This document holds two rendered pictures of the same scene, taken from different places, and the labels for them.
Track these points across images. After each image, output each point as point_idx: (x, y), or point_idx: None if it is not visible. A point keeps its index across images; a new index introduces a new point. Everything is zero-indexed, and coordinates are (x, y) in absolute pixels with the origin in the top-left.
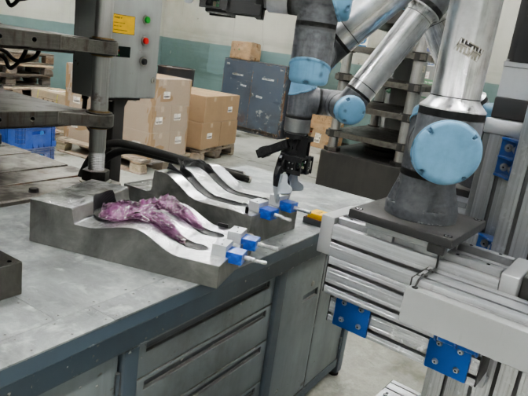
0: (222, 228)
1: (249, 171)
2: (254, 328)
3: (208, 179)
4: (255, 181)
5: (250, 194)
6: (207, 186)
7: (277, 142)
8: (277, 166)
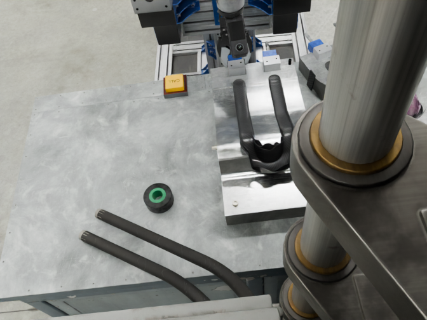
0: (315, 72)
1: (35, 262)
2: None
3: (260, 126)
4: (87, 215)
5: (234, 100)
6: (271, 120)
7: (243, 23)
8: (250, 36)
